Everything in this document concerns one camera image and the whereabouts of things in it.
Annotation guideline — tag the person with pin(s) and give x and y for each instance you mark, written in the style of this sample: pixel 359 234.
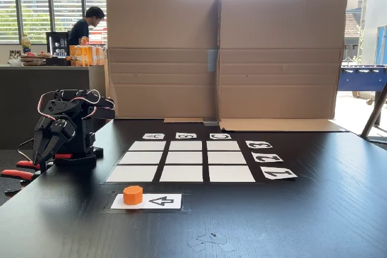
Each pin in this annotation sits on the person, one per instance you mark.
pixel 79 31

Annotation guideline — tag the paper sheet letter C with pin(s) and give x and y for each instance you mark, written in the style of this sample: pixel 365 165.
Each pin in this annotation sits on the paper sheet letter C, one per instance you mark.
pixel 220 136

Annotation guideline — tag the blue foosball table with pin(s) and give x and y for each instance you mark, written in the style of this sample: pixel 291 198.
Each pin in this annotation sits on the blue foosball table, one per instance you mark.
pixel 361 79

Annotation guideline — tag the paper sheet number 1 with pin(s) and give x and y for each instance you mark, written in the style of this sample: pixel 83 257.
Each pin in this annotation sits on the paper sheet number 1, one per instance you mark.
pixel 278 173

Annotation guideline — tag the paper sheet letter B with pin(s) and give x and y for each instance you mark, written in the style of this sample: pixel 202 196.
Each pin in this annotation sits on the paper sheet letter B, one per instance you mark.
pixel 186 136

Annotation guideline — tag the brown cardboard screen with flap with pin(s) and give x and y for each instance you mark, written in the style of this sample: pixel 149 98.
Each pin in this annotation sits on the brown cardboard screen with flap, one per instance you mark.
pixel 281 58

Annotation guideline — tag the wooden boards with food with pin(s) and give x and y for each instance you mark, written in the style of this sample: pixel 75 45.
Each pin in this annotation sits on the wooden boards with food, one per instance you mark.
pixel 34 58

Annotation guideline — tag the paper sheet number 3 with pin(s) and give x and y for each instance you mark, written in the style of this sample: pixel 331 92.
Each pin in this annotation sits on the paper sheet number 3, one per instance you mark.
pixel 258 144

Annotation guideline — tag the grey duct tape strip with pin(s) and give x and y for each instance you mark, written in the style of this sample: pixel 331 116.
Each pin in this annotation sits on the grey duct tape strip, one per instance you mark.
pixel 210 122
pixel 212 60

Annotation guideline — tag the white arrow paper sheet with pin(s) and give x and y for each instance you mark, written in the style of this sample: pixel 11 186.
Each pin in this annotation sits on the white arrow paper sheet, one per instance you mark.
pixel 163 201

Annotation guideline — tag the round orange token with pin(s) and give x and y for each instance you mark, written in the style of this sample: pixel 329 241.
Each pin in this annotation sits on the round orange token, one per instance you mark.
pixel 132 196

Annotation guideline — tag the orange snack bag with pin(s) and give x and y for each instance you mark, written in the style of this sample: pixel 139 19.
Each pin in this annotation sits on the orange snack bag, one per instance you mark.
pixel 84 41

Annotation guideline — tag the paper sheet letter A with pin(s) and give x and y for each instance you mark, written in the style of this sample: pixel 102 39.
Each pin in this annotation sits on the paper sheet letter A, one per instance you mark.
pixel 153 136

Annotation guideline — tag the dark grey counter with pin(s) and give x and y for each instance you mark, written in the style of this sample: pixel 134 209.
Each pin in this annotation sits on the dark grey counter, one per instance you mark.
pixel 24 95

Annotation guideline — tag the paper sheet number 2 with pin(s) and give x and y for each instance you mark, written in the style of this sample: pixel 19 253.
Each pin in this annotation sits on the paper sheet number 2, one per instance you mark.
pixel 267 157

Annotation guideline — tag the slanted metal leg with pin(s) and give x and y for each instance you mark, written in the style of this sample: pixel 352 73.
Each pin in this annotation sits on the slanted metal leg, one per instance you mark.
pixel 373 113

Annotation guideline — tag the black machine with glasses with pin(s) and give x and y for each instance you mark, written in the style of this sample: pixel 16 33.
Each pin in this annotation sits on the black machine with glasses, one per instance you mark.
pixel 57 43

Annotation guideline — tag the yellow drink bottle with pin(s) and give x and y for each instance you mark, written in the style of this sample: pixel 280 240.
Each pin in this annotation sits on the yellow drink bottle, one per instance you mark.
pixel 26 43

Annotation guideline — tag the clear tape scraps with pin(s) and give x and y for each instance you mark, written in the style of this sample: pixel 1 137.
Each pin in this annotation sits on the clear tape scraps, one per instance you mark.
pixel 211 241

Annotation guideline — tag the white paper grid square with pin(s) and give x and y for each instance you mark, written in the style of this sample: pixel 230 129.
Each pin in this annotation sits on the white paper grid square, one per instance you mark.
pixel 132 174
pixel 223 146
pixel 184 157
pixel 147 146
pixel 232 174
pixel 226 157
pixel 185 146
pixel 181 174
pixel 141 157

